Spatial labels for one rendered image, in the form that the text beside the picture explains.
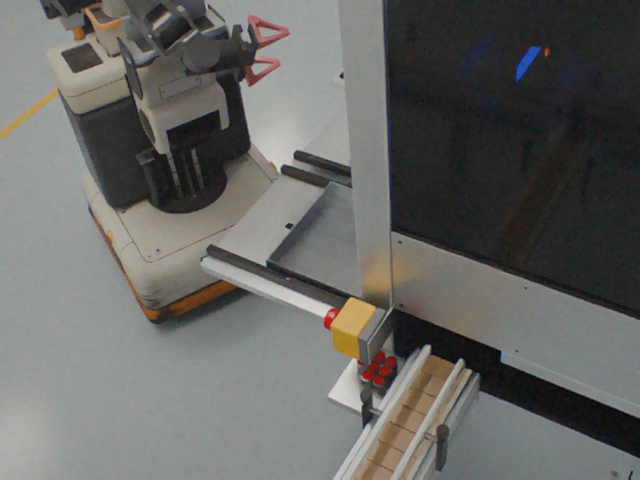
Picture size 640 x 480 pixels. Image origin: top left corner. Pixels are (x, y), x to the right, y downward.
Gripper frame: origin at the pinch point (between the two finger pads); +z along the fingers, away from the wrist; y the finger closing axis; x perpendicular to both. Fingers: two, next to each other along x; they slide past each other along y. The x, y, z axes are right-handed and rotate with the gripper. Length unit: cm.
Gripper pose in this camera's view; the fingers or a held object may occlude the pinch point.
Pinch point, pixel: (280, 47)
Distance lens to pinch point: 158.7
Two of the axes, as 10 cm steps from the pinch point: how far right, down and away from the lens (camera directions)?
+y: -2.2, 4.2, 8.8
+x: 3.2, 8.8, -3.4
